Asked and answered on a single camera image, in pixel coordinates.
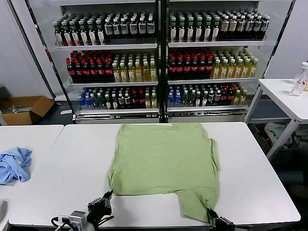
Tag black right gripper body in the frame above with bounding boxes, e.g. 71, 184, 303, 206
209, 216, 235, 231

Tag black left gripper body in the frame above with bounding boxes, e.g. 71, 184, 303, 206
86, 197, 113, 226

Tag light green T-shirt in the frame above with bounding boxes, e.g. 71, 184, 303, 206
107, 122, 221, 223

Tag crumpled light blue shirt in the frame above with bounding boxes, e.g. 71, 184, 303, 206
0, 146, 33, 185

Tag white grey cloth pile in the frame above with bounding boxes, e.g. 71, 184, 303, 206
264, 122, 293, 145

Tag white side table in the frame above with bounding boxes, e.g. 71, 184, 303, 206
244, 78, 308, 162

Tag open cardboard box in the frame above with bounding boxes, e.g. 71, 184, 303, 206
0, 95, 55, 126

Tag grey green cloth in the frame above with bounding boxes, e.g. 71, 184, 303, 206
295, 127, 308, 145

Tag yellow juice bottle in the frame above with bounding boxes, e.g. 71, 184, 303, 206
150, 60, 158, 82
135, 61, 143, 82
212, 59, 221, 79
234, 59, 243, 78
249, 58, 257, 78
127, 62, 135, 83
113, 62, 121, 83
227, 59, 236, 79
220, 59, 229, 79
242, 58, 250, 78
120, 62, 128, 83
142, 61, 151, 82

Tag grey metal rails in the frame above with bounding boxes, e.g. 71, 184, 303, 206
6, 103, 33, 113

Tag clear plastic bottle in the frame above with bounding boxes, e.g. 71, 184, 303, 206
291, 61, 308, 97

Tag green cap dark tea bottle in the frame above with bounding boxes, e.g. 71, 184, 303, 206
186, 17, 195, 42
71, 21, 80, 46
194, 17, 204, 42
211, 16, 220, 41
169, 17, 178, 43
79, 20, 89, 46
177, 17, 187, 43
88, 20, 98, 46
62, 21, 72, 46
54, 21, 63, 46
203, 16, 212, 42
96, 19, 106, 45

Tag white cap blue label bottle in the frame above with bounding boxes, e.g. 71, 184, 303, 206
104, 18, 114, 40
112, 18, 121, 40
129, 17, 138, 39
261, 15, 270, 39
120, 17, 129, 39
245, 15, 255, 40
146, 16, 155, 39
237, 15, 246, 40
253, 15, 262, 39
138, 16, 147, 39

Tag open glass cooler door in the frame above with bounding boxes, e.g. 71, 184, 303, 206
9, 0, 75, 118
245, 0, 296, 123

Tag white cap beige label bottle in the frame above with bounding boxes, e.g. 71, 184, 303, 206
229, 14, 238, 40
220, 14, 230, 40

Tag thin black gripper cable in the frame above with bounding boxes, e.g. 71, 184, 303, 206
98, 215, 115, 227

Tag looped black arm cable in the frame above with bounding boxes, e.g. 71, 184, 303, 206
50, 216, 70, 228

